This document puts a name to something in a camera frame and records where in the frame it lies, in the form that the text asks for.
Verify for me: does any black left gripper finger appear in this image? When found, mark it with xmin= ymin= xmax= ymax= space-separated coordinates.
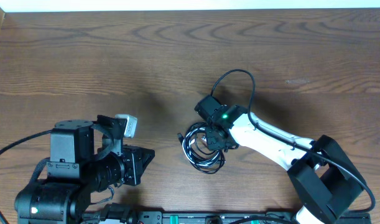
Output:
xmin=136 ymin=158 xmax=152 ymax=184
xmin=141 ymin=148 xmax=155 ymax=165

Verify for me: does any black usb cable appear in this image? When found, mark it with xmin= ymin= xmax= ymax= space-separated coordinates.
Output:
xmin=177 ymin=121 xmax=226 ymax=175

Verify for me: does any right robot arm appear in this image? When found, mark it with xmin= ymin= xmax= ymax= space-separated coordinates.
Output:
xmin=195 ymin=95 xmax=366 ymax=223

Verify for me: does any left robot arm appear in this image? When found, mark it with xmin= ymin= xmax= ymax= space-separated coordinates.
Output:
xmin=14 ymin=115 xmax=155 ymax=223

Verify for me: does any black aluminium mounting rail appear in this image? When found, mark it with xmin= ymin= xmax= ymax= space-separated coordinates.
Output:
xmin=83 ymin=203 xmax=373 ymax=224

